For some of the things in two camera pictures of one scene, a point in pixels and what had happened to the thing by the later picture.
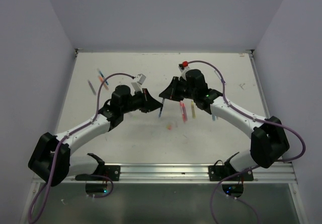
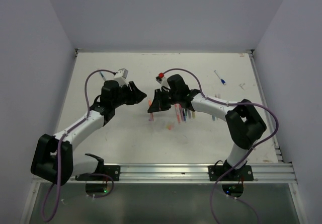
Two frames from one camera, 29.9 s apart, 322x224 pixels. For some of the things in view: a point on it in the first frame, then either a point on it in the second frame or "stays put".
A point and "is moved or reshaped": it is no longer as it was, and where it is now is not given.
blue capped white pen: (216, 72) stays put
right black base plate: (218, 173) stays put
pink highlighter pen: (181, 109) is moved or reshaped
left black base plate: (112, 171) stays put
